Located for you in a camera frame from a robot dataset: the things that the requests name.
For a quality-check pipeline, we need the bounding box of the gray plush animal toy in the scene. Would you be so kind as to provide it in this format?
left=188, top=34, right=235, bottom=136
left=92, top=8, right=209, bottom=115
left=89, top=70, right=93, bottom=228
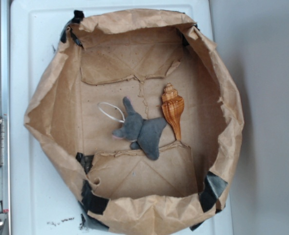
left=112, top=97, right=167, bottom=161

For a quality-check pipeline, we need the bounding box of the brown paper bag bin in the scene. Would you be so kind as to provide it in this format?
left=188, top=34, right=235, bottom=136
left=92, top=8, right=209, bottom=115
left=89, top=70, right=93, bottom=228
left=24, top=9, right=244, bottom=235

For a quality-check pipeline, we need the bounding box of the orange wooden seashell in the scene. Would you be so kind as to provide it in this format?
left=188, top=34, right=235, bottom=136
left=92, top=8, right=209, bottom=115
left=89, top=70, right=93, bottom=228
left=161, top=83, right=184, bottom=141

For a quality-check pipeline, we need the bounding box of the white ribbon loop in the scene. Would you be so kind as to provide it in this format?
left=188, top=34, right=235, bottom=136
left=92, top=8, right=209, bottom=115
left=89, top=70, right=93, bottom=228
left=97, top=102, right=125, bottom=123

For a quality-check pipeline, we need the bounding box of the black tape front right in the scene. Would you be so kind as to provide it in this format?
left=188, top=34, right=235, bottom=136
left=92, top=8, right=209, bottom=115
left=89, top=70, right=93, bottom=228
left=189, top=171, right=230, bottom=231

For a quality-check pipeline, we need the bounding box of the black tape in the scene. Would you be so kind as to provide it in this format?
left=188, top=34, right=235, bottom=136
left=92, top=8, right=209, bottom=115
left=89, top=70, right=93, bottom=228
left=189, top=171, right=230, bottom=231
left=60, top=10, right=85, bottom=47
left=75, top=152, right=109, bottom=232

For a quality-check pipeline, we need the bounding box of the black tape front left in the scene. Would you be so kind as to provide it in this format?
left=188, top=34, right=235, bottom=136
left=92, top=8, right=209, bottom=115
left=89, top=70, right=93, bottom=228
left=75, top=152, right=109, bottom=232

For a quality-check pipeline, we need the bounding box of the black tape rear left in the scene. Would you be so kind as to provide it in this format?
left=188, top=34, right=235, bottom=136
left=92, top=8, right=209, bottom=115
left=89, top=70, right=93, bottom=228
left=60, top=10, right=85, bottom=47

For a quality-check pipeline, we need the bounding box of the white plastic tray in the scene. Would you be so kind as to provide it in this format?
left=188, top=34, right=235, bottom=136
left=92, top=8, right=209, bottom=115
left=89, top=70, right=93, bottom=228
left=8, top=0, right=213, bottom=235

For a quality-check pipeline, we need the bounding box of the aluminium frame rail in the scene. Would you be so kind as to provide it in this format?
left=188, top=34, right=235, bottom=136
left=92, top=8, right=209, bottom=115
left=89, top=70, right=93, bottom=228
left=0, top=0, right=11, bottom=235

